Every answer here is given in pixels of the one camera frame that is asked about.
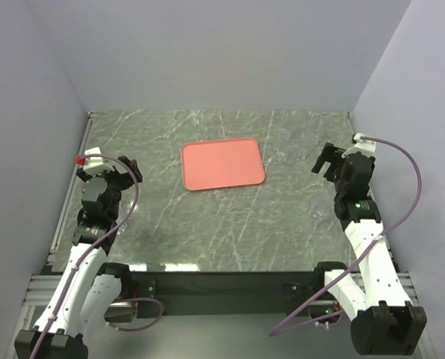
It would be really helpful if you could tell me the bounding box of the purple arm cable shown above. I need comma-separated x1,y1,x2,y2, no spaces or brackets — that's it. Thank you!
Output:
268,136,422,337
27,153,140,359

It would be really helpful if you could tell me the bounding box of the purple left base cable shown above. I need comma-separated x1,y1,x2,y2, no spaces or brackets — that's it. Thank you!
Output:
105,297,165,333

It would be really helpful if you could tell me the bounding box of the black front mounting beam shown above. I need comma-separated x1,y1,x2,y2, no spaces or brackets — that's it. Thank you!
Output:
132,271,322,316

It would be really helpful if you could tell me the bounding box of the pink rectangular plastic tray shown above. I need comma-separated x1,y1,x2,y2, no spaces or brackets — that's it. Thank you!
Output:
181,138,266,191

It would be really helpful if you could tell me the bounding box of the aluminium extrusion frame rail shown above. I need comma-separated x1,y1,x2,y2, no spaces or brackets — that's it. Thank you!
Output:
19,110,98,359

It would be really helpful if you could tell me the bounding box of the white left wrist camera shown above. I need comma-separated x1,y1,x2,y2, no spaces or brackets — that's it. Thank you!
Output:
76,147,113,176

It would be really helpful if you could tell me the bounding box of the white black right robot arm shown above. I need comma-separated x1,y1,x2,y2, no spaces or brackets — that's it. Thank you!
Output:
312,142,427,356

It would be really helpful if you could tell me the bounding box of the clear faceted glass tumbler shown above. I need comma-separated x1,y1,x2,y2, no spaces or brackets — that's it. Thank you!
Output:
271,149,288,165
308,201,330,226
292,143,308,160
277,127,293,146
117,216,128,236
304,128,323,147
118,195,139,218

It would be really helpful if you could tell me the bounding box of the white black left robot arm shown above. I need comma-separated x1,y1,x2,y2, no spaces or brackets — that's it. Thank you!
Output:
14,152,143,358

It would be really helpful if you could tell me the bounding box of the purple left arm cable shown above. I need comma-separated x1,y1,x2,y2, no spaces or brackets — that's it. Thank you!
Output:
27,153,140,359

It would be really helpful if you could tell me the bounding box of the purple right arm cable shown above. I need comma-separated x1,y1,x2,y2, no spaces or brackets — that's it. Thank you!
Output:
268,136,422,337

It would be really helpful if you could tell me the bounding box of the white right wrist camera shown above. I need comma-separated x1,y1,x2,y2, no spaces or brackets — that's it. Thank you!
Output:
341,133,376,158

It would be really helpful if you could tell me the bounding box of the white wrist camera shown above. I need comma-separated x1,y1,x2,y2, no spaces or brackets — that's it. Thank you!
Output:
341,133,376,158
76,147,113,176

